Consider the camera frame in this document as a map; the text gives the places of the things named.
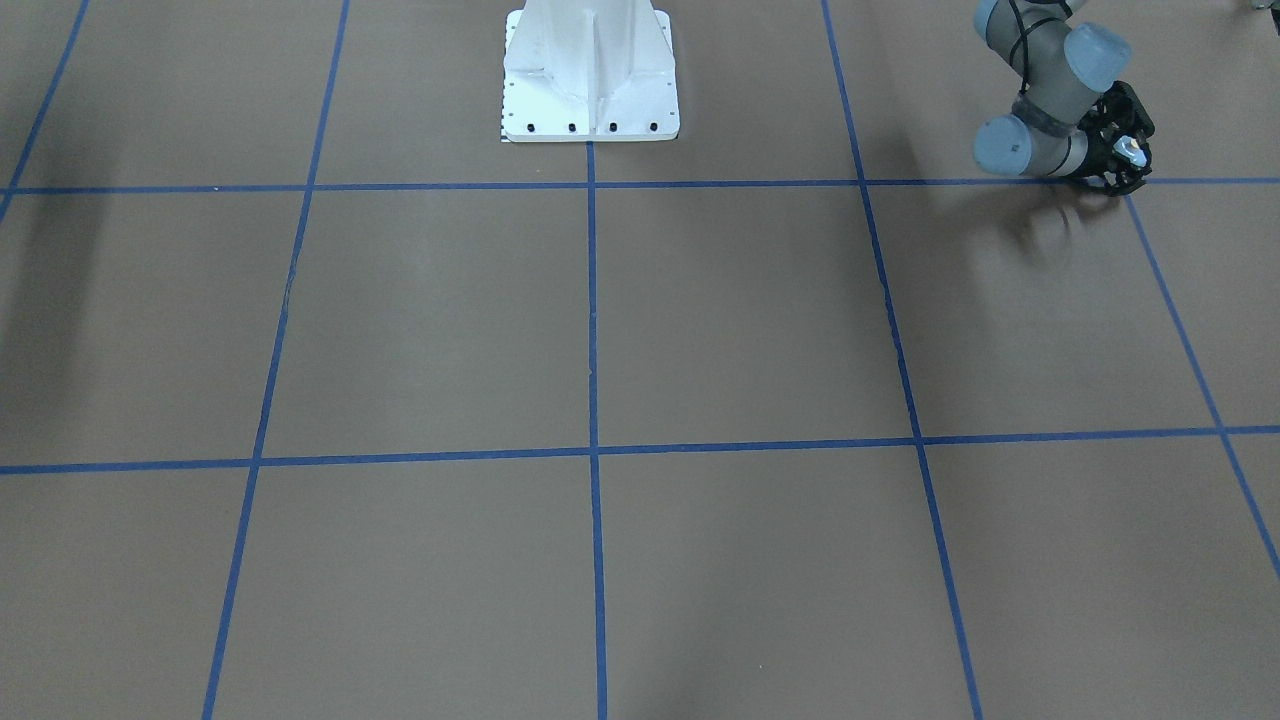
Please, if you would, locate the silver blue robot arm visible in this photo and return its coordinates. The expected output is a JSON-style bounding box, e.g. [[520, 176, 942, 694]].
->
[[973, 1, 1133, 178]]

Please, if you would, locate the brown paper table mat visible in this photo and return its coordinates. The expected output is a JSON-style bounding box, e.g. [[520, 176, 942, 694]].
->
[[3, 1, 1277, 719]]

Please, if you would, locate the white camera column pedestal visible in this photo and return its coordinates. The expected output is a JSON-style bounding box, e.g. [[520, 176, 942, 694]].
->
[[500, 1, 681, 143]]

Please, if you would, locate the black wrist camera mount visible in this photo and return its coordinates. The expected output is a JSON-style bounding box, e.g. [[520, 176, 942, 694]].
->
[[1057, 79, 1155, 197]]

